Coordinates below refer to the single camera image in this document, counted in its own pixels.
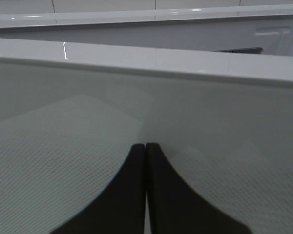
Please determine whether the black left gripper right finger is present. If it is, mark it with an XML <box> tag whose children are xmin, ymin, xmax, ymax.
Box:
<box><xmin>146</xmin><ymin>143</ymin><xmax>251</xmax><ymax>234</ymax></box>

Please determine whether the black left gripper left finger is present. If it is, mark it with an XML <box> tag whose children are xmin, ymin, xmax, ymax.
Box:
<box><xmin>52</xmin><ymin>144</ymin><xmax>146</xmax><ymax>234</ymax></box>

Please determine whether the white microwave door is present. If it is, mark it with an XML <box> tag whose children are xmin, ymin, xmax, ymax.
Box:
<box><xmin>0</xmin><ymin>39</ymin><xmax>293</xmax><ymax>234</ymax></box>

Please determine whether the white microwave oven body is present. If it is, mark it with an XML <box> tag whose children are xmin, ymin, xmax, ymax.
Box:
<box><xmin>0</xmin><ymin>0</ymin><xmax>293</xmax><ymax>56</ymax></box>

